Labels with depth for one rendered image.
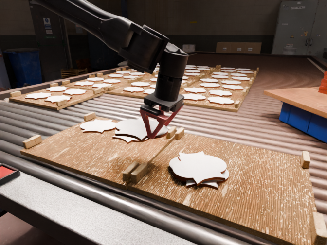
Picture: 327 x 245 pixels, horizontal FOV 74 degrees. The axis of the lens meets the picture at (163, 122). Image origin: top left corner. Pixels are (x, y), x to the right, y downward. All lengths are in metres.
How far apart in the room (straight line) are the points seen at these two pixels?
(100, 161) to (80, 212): 0.18
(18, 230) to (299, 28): 6.80
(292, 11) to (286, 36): 0.57
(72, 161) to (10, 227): 1.39
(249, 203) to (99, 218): 0.33
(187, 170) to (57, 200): 0.32
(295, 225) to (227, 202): 0.13
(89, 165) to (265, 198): 0.47
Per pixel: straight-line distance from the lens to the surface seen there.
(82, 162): 0.68
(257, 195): 0.57
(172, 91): 0.48
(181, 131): 0.77
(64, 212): 0.57
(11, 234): 1.99
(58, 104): 1.24
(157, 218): 0.51
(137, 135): 0.53
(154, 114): 0.47
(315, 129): 0.98
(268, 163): 0.71
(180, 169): 0.57
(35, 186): 0.68
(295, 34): 6.95
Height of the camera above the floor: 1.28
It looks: 22 degrees down
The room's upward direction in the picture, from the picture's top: straight up
